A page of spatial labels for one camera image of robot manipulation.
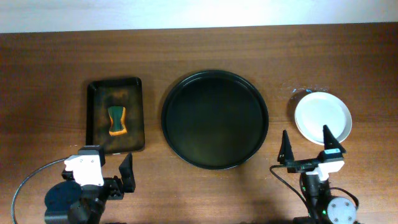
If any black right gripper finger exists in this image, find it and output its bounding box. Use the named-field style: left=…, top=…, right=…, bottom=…
left=323, top=125, right=346, bottom=154
left=277, top=130, right=295, bottom=164

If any cream white plate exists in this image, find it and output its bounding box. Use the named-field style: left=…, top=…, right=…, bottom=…
left=294, top=92, right=353, bottom=145

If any green and orange sponge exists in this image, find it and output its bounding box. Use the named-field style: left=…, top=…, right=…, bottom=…
left=108, top=106, right=127, bottom=136

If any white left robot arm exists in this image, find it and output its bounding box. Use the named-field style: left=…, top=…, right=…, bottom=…
left=44, top=154, right=136, bottom=224

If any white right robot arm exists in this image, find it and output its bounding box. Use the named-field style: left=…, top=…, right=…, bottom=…
left=269, top=125, right=359, bottom=224

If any rectangular black tray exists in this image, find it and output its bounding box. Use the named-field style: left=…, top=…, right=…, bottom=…
left=86, top=77, right=145, bottom=154

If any round black tray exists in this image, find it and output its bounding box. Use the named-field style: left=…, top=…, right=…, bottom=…
left=161, top=70, right=269, bottom=170

